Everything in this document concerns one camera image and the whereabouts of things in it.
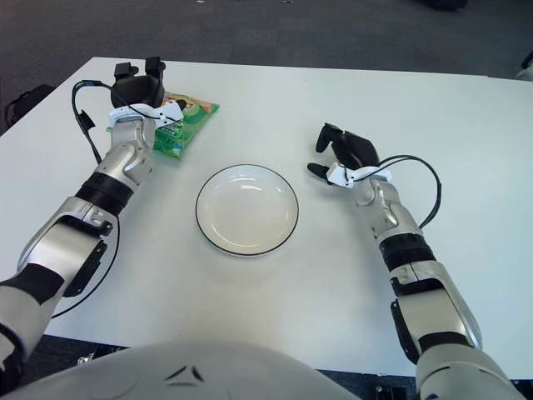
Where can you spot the white robot torso shell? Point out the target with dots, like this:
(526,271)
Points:
(187,375)

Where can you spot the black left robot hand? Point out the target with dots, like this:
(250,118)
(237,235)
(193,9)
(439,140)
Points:
(137,89)

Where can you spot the crumpled silver foil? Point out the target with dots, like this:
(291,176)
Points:
(85,360)

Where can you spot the green potato chip bag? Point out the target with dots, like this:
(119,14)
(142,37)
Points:
(195,116)

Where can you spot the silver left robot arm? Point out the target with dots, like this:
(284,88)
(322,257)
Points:
(62,246)

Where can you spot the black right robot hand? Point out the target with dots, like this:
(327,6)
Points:
(358,152)

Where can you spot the white plate with black rim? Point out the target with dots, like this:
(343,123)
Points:
(247,210)

